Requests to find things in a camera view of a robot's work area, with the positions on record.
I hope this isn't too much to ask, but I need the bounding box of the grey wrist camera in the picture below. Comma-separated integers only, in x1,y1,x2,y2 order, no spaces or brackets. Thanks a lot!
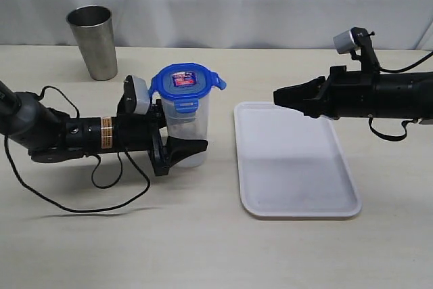
132,75,150,115
333,27,359,55

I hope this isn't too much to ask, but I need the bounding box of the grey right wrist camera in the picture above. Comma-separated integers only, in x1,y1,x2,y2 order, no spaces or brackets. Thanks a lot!
333,27,359,55

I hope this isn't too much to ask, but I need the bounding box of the white plastic tray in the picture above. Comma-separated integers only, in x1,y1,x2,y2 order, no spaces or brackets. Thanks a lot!
233,102,362,220

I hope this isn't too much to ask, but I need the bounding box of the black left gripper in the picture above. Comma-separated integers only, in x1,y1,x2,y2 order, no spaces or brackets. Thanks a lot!
116,74,208,176

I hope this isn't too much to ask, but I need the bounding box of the blue plastic lid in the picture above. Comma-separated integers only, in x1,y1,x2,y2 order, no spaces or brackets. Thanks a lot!
148,63,227,114

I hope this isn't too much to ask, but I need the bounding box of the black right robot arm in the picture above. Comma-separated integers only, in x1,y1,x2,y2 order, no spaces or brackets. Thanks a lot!
273,27,432,124

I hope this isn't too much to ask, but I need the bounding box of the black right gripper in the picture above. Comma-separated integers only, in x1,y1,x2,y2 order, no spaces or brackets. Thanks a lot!
273,27,380,119

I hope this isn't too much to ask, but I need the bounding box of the clear plastic container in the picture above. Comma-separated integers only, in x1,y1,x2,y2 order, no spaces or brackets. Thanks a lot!
158,94,212,168

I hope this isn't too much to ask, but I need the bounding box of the stainless steel cup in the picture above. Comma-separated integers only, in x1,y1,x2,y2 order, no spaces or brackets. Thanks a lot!
66,5,118,81

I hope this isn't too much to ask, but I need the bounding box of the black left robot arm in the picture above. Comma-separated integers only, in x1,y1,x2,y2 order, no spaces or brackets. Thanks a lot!
1,75,208,176

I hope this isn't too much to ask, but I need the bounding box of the white backdrop curtain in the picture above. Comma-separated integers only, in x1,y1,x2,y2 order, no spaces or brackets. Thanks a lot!
1,0,432,49

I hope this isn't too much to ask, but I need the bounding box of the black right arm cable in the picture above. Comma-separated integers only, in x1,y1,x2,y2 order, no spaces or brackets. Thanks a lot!
368,50,433,141

